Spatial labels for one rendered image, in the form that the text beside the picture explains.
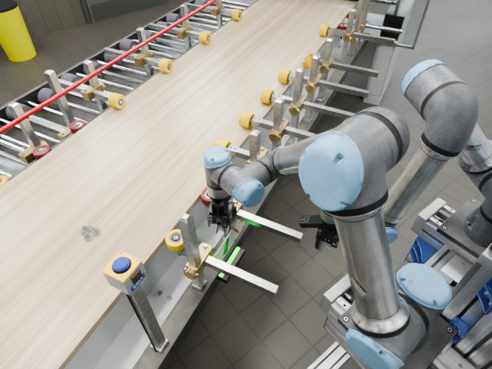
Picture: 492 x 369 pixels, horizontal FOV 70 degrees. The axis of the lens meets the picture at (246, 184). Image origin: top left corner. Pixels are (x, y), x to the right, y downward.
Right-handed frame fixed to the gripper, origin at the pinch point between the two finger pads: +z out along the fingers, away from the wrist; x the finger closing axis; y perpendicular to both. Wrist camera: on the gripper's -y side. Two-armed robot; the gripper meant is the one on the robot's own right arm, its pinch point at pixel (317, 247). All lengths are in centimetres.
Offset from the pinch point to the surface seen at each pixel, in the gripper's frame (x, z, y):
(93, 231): -37, -8, -78
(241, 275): -25.6, -3.0, -19.9
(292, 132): 49, -13, -31
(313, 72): 94, -21, -37
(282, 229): -0.4, -3.4, -14.9
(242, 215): -1.0, -3.4, -32.3
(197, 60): 102, -8, -119
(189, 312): -40, 13, -35
